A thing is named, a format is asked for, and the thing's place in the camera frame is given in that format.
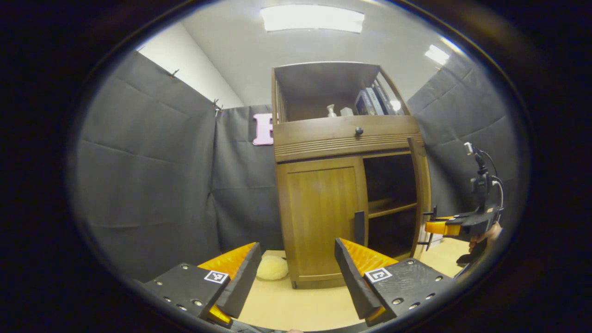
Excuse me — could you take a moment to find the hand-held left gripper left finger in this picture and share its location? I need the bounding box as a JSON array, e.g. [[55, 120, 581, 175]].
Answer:
[[141, 241, 263, 327]]

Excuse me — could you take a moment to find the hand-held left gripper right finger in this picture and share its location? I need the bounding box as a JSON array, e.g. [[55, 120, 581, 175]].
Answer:
[[334, 237, 456, 327]]

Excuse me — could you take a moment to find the wooden cabinet door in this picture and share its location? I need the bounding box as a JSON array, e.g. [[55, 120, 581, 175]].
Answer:
[[276, 156, 369, 283], [407, 136, 438, 260]]

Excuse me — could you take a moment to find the wooden double-door shoe cabinet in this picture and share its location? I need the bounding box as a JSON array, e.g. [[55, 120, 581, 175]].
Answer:
[[271, 61, 433, 290]]

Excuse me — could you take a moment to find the pale yellow fluffy ball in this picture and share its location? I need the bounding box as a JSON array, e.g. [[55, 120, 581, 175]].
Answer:
[[257, 256, 289, 281]]

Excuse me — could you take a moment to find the light grey book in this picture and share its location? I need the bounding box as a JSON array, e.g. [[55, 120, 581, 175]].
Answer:
[[364, 88, 384, 116]]

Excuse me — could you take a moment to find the black backdrop cloth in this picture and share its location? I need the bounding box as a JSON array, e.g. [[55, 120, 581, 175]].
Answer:
[[69, 49, 528, 283]]

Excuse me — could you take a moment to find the wooden drawer with black knob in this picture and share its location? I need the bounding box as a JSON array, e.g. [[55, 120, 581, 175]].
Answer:
[[273, 115, 422, 144]]

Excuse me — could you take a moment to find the large ceiling light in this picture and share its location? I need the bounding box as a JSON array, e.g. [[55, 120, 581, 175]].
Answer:
[[260, 5, 366, 34]]

